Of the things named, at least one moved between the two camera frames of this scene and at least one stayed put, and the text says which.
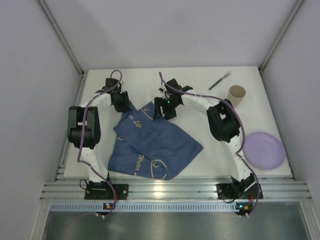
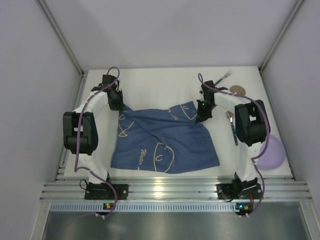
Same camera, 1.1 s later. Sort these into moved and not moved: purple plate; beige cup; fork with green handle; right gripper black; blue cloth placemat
Moved: blue cloth placemat; right gripper black
Not moved: fork with green handle; beige cup; purple plate
